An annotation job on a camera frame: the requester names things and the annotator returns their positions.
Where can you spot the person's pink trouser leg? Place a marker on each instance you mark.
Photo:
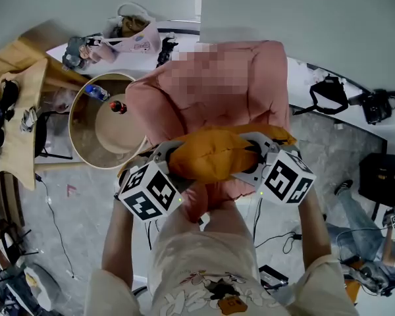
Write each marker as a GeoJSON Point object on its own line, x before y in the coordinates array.
{"type": "Point", "coordinates": [197, 202]}

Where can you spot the brown cardboard box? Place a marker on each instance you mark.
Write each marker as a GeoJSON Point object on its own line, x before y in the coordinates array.
{"type": "Point", "coordinates": [36, 44]}

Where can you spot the grey round stool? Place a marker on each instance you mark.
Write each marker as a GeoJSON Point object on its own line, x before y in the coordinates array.
{"type": "Point", "coordinates": [44, 285]}

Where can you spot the black flat box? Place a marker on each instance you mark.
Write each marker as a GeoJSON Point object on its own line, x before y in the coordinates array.
{"type": "Point", "coordinates": [272, 276]}

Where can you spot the light wooden desk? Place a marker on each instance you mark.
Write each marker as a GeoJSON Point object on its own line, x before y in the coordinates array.
{"type": "Point", "coordinates": [19, 147]}

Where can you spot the orange pillow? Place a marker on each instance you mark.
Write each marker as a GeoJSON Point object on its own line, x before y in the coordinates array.
{"type": "Point", "coordinates": [214, 153]}

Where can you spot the black hard case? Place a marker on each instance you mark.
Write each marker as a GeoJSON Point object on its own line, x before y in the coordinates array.
{"type": "Point", "coordinates": [385, 176]}

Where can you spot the person's left forearm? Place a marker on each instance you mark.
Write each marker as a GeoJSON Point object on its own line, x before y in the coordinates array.
{"type": "Point", "coordinates": [116, 242]}

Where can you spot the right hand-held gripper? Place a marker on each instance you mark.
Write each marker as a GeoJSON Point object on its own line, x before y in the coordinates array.
{"type": "Point", "coordinates": [288, 176]}

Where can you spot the person's cream printed t-shirt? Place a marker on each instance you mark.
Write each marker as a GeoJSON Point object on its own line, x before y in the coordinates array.
{"type": "Point", "coordinates": [204, 268]}

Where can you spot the black metal chair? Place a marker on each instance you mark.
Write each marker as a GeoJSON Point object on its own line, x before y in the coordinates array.
{"type": "Point", "coordinates": [41, 133]}

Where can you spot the pink tote bag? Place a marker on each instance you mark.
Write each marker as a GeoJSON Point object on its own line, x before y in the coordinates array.
{"type": "Point", "coordinates": [141, 41]}

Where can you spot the person's right forearm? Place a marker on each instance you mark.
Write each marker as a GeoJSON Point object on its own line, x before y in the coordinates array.
{"type": "Point", "coordinates": [314, 232]}

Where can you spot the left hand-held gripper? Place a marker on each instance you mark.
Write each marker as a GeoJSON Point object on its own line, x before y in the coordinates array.
{"type": "Point", "coordinates": [145, 189]}

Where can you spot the clear water bottle blue label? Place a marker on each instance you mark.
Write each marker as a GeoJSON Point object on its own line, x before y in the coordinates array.
{"type": "Point", "coordinates": [97, 92]}

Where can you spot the grey bag with pink toy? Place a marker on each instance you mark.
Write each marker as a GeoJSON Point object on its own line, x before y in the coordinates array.
{"type": "Point", "coordinates": [77, 53]}

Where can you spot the black camera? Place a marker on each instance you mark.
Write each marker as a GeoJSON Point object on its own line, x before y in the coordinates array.
{"type": "Point", "coordinates": [377, 107]}

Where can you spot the dark cola bottle red cap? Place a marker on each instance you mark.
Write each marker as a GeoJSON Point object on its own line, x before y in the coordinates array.
{"type": "Point", "coordinates": [118, 107]}

